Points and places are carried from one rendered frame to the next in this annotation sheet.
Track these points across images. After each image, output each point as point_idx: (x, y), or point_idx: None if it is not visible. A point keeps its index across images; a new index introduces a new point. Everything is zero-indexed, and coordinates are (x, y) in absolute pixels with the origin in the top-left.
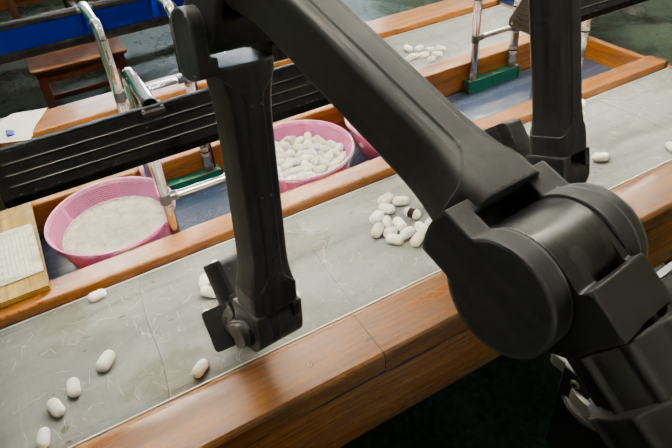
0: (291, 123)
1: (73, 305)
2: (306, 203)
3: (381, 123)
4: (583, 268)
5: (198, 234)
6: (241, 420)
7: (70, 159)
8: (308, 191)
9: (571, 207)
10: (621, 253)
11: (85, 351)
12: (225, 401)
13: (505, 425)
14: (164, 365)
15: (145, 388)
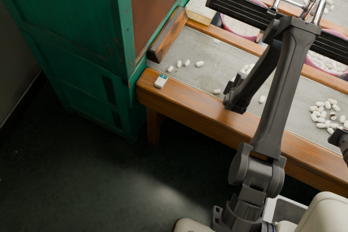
0: (344, 37)
1: (208, 37)
2: (305, 74)
3: (265, 111)
4: (250, 182)
5: (260, 50)
6: (209, 115)
7: (234, 8)
8: (311, 71)
9: (268, 172)
10: (264, 189)
11: (198, 55)
12: (212, 106)
13: (298, 199)
14: (211, 80)
15: (200, 81)
